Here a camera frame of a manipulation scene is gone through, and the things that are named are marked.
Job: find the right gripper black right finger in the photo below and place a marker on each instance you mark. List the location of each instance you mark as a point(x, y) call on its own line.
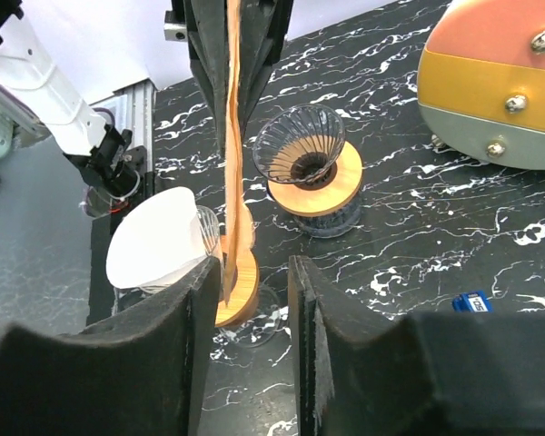
point(428, 373)

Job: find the clear glass dripper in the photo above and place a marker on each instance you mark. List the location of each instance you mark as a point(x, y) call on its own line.
point(210, 230)

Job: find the white paper coffee filter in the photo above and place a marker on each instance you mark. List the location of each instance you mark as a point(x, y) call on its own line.
point(157, 243)

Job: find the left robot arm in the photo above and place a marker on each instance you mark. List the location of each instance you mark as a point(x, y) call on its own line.
point(92, 145)

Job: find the brown paper coffee filter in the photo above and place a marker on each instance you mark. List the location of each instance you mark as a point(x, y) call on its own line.
point(238, 219)

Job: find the white round drawer cabinet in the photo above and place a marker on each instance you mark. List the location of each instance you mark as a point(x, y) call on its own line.
point(481, 82)

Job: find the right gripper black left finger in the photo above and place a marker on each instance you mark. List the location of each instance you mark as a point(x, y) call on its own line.
point(140, 372)

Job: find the dark glass dripper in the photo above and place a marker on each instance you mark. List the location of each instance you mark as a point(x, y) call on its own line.
point(300, 145)

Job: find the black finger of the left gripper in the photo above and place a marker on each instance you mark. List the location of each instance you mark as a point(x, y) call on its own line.
point(208, 49)
point(263, 27)

